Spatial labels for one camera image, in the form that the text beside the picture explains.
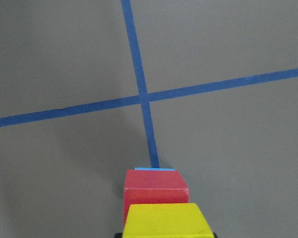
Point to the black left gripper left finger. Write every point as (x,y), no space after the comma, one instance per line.
(118,235)

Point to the red wooden block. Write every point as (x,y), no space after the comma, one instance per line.
(153,187)

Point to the yellow wooden block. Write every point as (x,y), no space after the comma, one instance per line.
(169,220)

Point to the blue wooden block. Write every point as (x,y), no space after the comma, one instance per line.
(153,169)

